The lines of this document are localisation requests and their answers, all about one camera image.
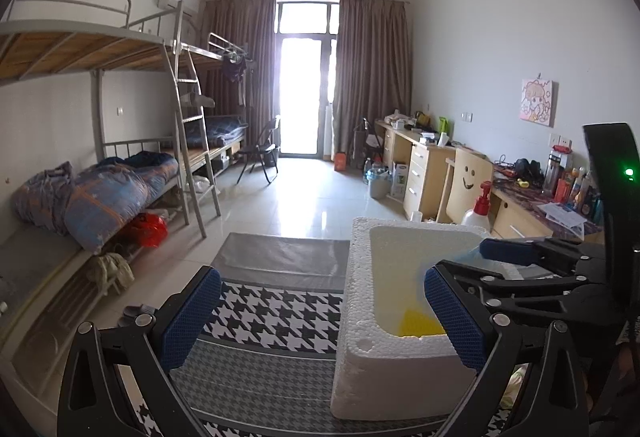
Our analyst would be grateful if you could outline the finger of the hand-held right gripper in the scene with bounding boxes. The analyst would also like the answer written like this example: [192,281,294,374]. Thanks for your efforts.
[479,237,608,270]
[442,261,628,318]

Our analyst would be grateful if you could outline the wooden smiley face chair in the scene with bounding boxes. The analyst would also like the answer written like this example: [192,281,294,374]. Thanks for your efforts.
[437,148,496,226]

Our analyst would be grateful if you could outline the wooden desk with drawers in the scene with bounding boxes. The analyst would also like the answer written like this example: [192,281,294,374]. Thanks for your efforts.
[375,119,457,218]

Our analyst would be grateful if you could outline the steel thermos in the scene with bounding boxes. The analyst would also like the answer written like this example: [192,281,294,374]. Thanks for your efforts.
[545,152,564,196]

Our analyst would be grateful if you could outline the pink cartoon wall picture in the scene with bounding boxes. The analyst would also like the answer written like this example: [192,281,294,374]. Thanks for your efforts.
[520,78,558,126]

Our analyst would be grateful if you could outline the metal bed ladder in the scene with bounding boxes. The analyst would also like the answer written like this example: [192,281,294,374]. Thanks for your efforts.
[165,0,223,238]

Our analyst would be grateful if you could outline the black folding chair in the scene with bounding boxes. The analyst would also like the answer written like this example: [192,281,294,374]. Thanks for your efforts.
[236,117,281,185]

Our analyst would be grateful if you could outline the white pillow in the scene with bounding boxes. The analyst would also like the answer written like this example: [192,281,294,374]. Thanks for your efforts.
[182,89,216,110]

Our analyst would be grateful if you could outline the purple grey blanket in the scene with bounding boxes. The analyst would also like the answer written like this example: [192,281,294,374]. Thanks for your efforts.
[12,162,77,236]

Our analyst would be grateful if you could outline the white carton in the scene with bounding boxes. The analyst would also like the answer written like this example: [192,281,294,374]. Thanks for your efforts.
[390,162,409,200]

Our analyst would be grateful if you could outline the houndstooth tablecloth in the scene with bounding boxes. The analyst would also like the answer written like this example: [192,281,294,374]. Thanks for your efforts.
[112,232,506,437]

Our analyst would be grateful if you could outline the row of toiletry bottles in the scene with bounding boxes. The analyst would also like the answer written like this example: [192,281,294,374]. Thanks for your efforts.
[554,166,606,223]

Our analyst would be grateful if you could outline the white papers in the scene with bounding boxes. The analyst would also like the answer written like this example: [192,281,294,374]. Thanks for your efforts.
[537,202,586,231]

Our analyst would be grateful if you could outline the dark blue folded quilt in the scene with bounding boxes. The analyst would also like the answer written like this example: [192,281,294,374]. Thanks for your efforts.
[205,115,248,146]

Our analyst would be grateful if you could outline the wooden desk with patterned cover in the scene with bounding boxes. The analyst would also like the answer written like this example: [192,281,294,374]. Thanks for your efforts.
[492,167,606,241]

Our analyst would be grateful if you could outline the white red pump bottle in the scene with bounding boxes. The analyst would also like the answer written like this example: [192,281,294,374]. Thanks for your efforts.
[461,181,495,227]

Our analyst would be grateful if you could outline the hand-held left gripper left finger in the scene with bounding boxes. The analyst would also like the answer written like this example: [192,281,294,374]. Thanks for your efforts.
[57,265,223,437]

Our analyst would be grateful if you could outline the dark hanging clothes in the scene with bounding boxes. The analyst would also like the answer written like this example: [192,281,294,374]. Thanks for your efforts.
[222,49,251,108]

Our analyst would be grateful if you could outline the pale crumpled cloth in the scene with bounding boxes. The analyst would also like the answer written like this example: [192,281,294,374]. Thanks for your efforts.
[87,253,135,295]

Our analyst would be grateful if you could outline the grey slipper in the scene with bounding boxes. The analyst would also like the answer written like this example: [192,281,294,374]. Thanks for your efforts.
[120,304,159,324]

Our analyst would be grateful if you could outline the brown curtain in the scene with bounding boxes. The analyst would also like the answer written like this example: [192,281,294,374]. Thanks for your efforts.
[332,0,413,158]
[200,0,277,158]

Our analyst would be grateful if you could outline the white foam box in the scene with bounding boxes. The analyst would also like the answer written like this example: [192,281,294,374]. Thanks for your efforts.
[330,216,506,420]

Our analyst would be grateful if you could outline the metal bunk bed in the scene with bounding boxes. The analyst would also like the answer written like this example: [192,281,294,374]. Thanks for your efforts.
[175,33,251,178]
[0,0,223,398]

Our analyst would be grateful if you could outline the blue plaid quilt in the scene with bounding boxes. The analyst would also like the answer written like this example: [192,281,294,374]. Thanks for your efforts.
[65,152,180,254]

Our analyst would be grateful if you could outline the black metal chair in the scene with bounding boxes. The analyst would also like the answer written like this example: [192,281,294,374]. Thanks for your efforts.
[354,118,384,168]

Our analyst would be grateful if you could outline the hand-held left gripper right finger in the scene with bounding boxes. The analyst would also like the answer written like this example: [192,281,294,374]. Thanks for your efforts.
[424,262,593,437]

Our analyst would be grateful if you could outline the yellow sponge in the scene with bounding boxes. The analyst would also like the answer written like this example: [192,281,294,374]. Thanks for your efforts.
[397,308,447,338]

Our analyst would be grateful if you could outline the black headphones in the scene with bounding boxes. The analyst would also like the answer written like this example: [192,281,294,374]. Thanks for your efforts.
[512,158,544,180]

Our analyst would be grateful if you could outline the red plastic bag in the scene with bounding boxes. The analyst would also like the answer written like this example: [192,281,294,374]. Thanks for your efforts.
[120,213,169,249]

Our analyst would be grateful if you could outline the glass balcony door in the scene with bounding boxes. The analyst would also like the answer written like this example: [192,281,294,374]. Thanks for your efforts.
[276,0,342,160]

